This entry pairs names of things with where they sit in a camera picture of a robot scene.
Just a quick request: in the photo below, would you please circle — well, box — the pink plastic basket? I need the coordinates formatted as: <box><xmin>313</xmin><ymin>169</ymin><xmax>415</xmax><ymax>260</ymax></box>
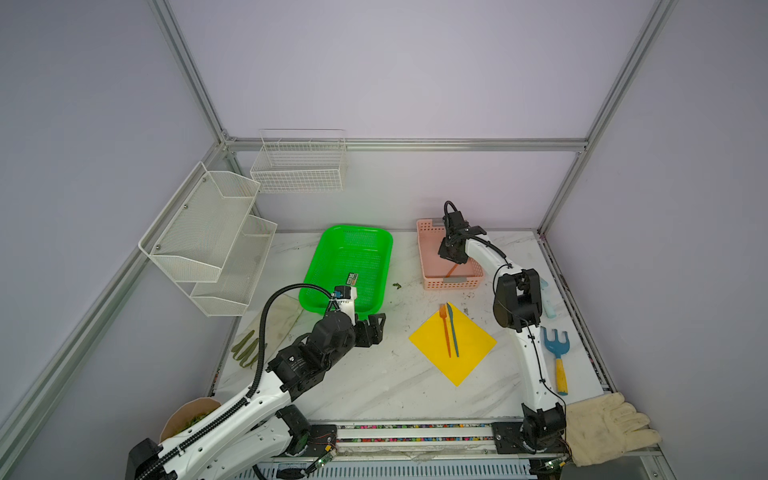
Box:
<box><xmin>416</xmin><ymin>218</ymin><xmax>485</xmax><ymax>292</ymax></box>

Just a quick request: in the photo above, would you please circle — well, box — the orange plastic fork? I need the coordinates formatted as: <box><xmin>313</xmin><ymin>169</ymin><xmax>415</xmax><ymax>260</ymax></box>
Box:
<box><xmin>438</xmin><ymin>303</ymin><xmax>452</xmax><ymax>358</ymax></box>

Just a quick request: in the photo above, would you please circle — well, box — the green plastic basket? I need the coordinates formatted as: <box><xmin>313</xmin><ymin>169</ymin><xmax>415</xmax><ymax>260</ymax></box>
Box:
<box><xmin>304</xmin><ymin>225</ymin><xmax>394</xmax><ymax>318</ymax></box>

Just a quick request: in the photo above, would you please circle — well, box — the teal plastic knife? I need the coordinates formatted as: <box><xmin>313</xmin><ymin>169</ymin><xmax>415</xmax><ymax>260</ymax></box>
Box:
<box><xmin>445</xmin><ymin>303</ymin><xmax>460</xmax><ymax>357</ymax></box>

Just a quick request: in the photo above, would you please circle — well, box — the yellow paper napkin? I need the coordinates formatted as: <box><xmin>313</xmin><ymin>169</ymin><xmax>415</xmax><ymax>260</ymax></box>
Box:
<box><xmin>409</xmin><ymin>303</ymin><xmax>497</xmax><ymax>386</ymax></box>

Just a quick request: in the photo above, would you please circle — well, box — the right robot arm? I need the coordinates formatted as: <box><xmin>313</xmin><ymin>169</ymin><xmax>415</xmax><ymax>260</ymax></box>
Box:
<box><xmin>438</xmin><ymin>201</ymin><xmax>566</xmax><ymax>453</ymax></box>

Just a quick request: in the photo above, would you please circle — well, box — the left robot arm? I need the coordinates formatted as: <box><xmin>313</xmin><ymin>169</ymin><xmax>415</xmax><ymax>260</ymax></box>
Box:
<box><xmin>125</xmin><ymin>283</ymin><xmax>386</xmax><ymax>479</ymax></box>

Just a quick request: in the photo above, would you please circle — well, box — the light blue garden trowel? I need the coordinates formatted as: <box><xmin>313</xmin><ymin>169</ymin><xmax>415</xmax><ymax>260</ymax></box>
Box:
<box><xmin>540</xmin><ymin>278</ymin><xmax>557</xmax><ymax>319</ymax></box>

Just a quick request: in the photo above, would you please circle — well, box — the blue yellow garden rake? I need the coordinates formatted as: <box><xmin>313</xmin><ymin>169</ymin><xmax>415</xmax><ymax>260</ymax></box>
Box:
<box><xmin>541</xmin><ymin>327</ymin><xmax>570</xmax><ymax>395</ymax></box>

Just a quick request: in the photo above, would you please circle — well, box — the white mesh two-tier shelf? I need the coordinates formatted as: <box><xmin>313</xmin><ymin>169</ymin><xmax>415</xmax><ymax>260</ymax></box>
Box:
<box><xmin>138</xmin><ymin>163</ymin><xmax>277</xmax><ymax>317</ymax></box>

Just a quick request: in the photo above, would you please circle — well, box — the paper bag with greens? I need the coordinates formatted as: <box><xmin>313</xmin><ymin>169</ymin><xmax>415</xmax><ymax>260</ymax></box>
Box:
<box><xmin>160</xmin><ymin>397</ymin><xmax>221</xmax><ymax>442</ymax></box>

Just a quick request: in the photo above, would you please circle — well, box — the cream work glove right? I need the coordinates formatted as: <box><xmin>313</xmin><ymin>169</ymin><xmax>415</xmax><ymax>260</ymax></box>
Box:
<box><xmin>566</xmin><ymin>392</ymin><xmax>662</xmax><ymax>467</ymax></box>

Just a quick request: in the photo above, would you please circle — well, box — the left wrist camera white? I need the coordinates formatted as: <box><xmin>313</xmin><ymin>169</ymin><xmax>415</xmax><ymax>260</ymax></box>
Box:
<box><xmin>334</xmin><ymin>285</ymin><xmax>357</xmax><ymax>324</ymax></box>

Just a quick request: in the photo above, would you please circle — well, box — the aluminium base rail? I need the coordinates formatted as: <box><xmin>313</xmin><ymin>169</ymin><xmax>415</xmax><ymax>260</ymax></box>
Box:
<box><xmin>301</xmin><ymin>418</ymin><xmax>568</xmax><ymax>459</ymax></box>

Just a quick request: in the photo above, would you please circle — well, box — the white wire basket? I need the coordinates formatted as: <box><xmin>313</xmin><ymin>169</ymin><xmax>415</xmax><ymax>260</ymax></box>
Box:
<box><xmin>250</xmin><ymin>129</ymin><xmax>348</xmax><ymax>194</ymax></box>

